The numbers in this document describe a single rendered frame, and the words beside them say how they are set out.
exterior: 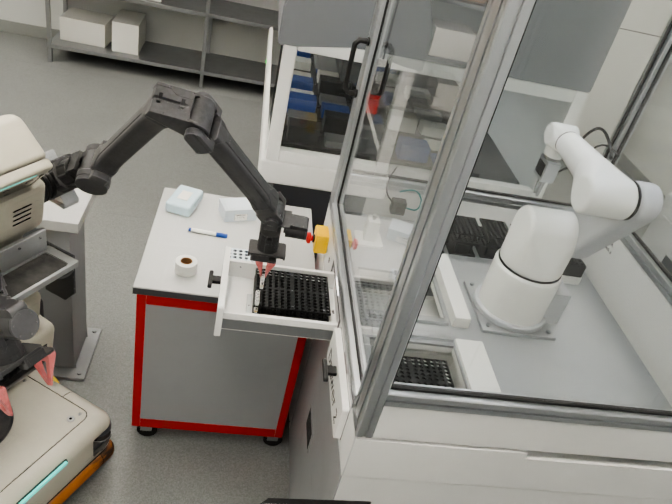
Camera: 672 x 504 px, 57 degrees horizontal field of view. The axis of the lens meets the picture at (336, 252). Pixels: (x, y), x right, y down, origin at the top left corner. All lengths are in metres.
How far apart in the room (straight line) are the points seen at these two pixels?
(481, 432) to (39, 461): 1.35
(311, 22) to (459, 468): 1.53
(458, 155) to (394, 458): 0.78
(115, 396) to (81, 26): 3.67
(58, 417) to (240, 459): 0.69
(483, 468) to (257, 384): 0.97
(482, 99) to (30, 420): 1.79
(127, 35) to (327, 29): 3.44
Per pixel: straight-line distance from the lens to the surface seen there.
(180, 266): 2.04
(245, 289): 1.92
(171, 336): 2.15
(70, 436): 2.25
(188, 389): 2.32
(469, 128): 1.01
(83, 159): 1.63
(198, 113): 1.31
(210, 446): 2.57
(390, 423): 1.43
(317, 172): 2.54
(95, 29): 5.69
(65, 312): 2.61
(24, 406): 2.35
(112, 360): 2.85
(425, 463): 1.56
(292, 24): 2.32
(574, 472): 1.72
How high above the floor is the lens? 2.04
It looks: 34 degrees down
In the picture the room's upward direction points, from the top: 14 degrees clockwise
